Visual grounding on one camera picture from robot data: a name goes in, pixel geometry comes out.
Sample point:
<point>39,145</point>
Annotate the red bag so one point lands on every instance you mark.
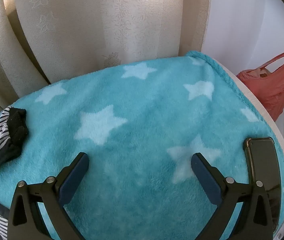
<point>274,90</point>

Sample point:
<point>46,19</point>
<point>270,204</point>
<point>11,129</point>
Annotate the beige sofa backrest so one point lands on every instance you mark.
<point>94,30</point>

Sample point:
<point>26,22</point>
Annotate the black smartphone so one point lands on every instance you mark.
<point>261,160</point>

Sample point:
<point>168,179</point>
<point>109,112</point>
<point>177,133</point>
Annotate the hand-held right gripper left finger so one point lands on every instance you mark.
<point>73,177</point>

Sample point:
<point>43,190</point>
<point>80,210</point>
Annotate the teal star printed blanket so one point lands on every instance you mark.
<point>142,105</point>

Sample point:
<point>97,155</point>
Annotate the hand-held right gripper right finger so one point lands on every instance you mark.
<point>204,177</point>

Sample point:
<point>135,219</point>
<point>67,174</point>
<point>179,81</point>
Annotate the black striped pants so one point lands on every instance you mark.
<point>17,127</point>

